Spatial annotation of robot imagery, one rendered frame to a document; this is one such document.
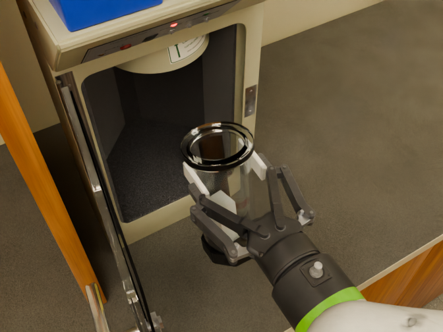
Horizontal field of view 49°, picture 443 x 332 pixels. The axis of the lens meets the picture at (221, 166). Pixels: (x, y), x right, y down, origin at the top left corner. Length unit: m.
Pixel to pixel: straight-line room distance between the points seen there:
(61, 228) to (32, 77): 0.54
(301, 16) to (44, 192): 1.04
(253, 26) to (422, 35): 0.88
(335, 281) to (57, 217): 0.37
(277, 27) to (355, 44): 0.23
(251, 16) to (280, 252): 0.35
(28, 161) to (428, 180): 0.85
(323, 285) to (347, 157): 0.60
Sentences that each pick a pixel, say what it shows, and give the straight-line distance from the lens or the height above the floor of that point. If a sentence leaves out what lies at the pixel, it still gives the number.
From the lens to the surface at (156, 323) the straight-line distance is 0.62.
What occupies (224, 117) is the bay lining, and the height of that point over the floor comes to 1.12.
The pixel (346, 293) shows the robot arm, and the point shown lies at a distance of 0.59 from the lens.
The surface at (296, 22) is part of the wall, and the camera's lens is 1.50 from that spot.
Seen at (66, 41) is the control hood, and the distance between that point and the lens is 0.49.
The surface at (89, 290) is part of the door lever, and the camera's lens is 0.66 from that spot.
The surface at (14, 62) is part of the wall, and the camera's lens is 1.16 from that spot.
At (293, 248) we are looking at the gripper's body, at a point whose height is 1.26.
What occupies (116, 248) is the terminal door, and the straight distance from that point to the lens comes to 0.47.
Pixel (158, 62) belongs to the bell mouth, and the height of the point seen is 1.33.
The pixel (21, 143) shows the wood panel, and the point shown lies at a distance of 0.58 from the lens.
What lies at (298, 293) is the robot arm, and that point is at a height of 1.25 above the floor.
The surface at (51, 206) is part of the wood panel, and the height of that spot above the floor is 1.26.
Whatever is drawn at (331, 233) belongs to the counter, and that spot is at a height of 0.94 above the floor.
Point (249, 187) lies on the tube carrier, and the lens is 0.74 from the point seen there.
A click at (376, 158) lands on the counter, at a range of 1.16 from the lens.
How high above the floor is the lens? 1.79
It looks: 51 degrees down
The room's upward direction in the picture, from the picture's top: straight up
